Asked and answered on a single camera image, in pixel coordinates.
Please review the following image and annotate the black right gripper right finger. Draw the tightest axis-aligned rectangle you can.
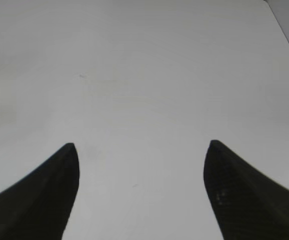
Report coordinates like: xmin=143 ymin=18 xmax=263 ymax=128
xmin=203 ymin=139 xmax=289 ymax=240

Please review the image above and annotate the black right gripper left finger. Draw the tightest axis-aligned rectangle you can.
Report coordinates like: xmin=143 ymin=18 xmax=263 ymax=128
xmin=0 ymin=143 xmax=80 ymax=240

